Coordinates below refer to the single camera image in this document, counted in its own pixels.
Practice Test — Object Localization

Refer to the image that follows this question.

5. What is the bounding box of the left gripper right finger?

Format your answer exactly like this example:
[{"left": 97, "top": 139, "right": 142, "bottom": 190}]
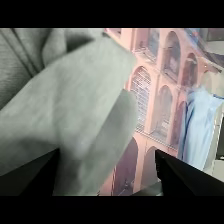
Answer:
[{"left": 154, "top": 148, "right": 224, "bottom": 197}]

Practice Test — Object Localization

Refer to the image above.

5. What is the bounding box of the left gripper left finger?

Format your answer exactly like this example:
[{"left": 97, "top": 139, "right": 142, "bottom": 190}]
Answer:
[{"left": 0, "top": 148, "right": 61, "bottom": 197}]

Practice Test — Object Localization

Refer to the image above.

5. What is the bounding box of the beige garment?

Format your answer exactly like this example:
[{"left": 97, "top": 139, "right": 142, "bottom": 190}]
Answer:
[{"left": 0, "top": 27, "right": 140, "bottom": 197}]

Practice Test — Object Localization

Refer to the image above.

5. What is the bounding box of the blue garment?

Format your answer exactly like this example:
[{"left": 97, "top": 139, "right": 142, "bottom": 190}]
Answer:
[{"left": 177, "top": 86, "right": 224, "bottom": 172}]

